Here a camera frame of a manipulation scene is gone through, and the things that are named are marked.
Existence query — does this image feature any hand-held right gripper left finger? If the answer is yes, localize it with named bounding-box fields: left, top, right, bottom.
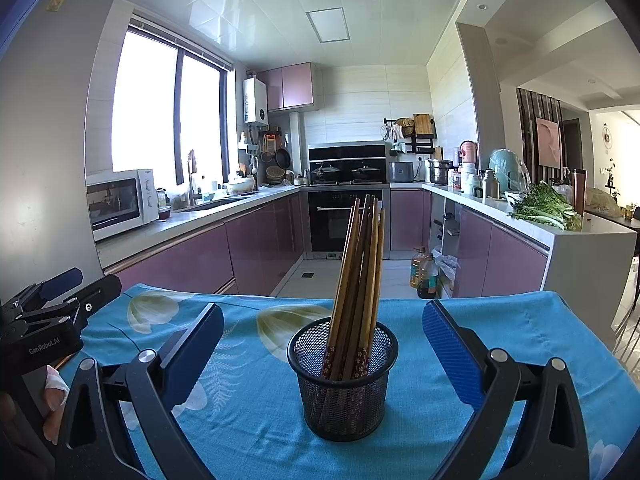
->
left=55, top=303, right=224, bottom=480

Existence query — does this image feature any pink wall cabinet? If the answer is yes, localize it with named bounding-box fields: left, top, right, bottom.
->
left=256, top=62, right=320, bottom=113

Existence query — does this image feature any black integrated stove oven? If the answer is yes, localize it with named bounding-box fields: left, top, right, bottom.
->
left=307, top=142, right=392, bottom=261

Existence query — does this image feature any black mesh utensil holder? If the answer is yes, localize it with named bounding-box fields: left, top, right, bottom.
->
left=286, top=316, right=400, bottom=444

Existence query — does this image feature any kitchen window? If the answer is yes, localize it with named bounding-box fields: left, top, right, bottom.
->
left=111, top=17, right=234, bottom=187

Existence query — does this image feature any person's left hand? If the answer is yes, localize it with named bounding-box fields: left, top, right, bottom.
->
left=42, top=366, right=70, bottom=436

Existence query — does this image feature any blue floral tablecloth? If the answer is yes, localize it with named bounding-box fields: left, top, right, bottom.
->
left=57, top=282, right=636, bottom=480

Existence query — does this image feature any square ceiling light panel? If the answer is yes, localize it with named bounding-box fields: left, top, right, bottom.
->
left=306, top=7, right=351, bottom=44

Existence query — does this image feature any bunch of wooden chopsticks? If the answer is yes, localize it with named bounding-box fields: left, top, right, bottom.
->
left=320, top=192, right=387, bottom=382

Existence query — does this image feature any steel sink faucet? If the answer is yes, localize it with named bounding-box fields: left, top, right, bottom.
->
left=186, top=150, right=199, bottom=206

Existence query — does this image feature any white casserole pot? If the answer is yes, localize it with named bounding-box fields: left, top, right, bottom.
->
left=227, top=174, right=256, bottom=196

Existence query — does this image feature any white microwave oven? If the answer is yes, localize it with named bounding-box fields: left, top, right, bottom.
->
left=86, top=169, right=160, bottom=242

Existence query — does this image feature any dark sauce bottle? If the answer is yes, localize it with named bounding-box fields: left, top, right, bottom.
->
left=417, top=254, right=441, bottom=300

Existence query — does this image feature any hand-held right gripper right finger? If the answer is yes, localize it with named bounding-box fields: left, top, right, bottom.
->
left=422, top=300, right=591, bottom=480

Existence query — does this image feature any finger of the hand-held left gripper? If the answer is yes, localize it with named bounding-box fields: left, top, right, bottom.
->
left=10, top=274, right=122, bottom=328
left=2, top=268, right=83, bottom=311

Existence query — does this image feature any pink kitchen counter peninsula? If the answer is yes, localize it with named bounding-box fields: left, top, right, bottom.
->
left=390, top=181, right=639, bottom=302

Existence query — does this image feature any black wall storage rack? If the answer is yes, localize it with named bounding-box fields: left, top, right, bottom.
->
left=384, top=113, right=437, bottom=156

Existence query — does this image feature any yellow cooking oil bottle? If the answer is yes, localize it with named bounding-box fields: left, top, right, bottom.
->
left=410, top=246, right=429, bottom=289

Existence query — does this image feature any white jar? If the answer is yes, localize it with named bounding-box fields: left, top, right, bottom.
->
left=461, top=162, right=482, bottom=196

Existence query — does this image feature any lidded black cooking pot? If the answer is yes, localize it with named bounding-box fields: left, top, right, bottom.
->
left=351, top=161, right=384, bottom=183
left=311, top=162, right=342, bottom=184

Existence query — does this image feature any white wall water heater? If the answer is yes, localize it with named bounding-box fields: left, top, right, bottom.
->
left=243, top=78, right=269, bottom=125

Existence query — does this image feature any steel thermos bottle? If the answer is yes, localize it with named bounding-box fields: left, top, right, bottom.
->
left=481, top=169, right=501, bottom=200

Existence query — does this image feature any pink wall painting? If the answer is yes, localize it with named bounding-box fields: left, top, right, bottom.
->
left=536, top=116, right=561, bottom=169

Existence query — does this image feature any bunch of leafy greens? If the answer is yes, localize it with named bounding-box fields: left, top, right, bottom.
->
left=507, top=182, right=584, bottom=232

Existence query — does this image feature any stainless steel stock pot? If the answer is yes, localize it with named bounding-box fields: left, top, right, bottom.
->
left=426, top=159, right=454, bottom=185

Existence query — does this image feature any grey refrigerator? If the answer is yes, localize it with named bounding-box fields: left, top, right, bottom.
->
left=0, top=0, right=132, bottom=311

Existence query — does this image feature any pink kitchen counter with sink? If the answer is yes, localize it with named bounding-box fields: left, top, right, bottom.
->
left=97, top=184, right=304, bottom=297

